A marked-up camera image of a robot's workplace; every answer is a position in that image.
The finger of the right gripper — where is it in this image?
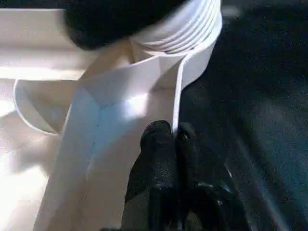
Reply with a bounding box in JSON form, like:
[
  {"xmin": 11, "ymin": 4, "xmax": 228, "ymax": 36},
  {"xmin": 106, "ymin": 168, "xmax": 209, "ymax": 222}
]
[{"xmin": 64, "ymin": 0, "xmax": 188, "ymax": 50}]

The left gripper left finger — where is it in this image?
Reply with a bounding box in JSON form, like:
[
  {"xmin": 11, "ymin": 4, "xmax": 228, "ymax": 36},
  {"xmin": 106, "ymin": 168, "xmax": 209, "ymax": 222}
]
[{"xmin": 120, "ymin": 120, "xmax": 180, "ymax": 231}]

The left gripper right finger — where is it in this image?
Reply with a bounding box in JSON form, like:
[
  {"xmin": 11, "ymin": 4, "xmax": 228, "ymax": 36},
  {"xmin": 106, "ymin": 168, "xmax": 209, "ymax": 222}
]
[{"xmin": 176, "ymin": 123, "xmax": 251, "ymax": 231}]

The white plastic table leg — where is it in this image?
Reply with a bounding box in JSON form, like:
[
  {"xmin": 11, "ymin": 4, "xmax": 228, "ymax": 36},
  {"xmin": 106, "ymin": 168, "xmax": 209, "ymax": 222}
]
[{"xmin": 132, "ymin": 0, "xmax": 223, "ymax": 54}]

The white plastic table top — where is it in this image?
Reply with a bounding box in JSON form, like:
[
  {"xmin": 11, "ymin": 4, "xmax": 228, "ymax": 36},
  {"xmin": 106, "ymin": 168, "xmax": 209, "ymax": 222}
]
[{"xmin": 0, "ymin": 9, "xmax": 223, "ymax": 231}]

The black work mat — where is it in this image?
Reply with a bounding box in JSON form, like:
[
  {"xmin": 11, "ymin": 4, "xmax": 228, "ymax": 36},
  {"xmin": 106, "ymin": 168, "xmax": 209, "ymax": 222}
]
[{"xmin": 164, "ymin": 0, "xmax": 308, "ymax": 231}]

